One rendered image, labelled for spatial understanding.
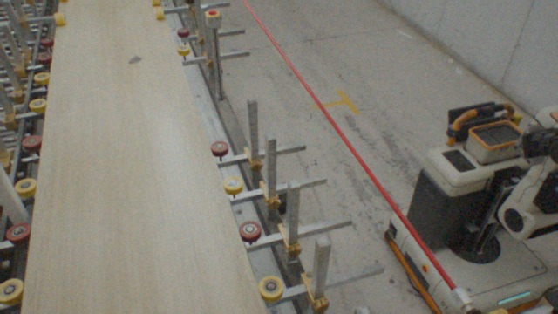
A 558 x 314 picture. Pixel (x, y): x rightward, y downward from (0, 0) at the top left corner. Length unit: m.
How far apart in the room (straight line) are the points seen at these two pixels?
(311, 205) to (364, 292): 0.70
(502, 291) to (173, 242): 1.59
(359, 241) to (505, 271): 0.80
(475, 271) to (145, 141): 1.73
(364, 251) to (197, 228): 1.35
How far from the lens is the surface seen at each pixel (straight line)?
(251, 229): 1.59
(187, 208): 1.69
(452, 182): 2.09
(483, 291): 2.40
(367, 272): 1.59
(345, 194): 3.01
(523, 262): 2.60
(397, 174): 3.25
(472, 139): 2.18
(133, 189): 1.82
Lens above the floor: 2.12
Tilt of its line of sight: 41 degrees down
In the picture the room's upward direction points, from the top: straight up
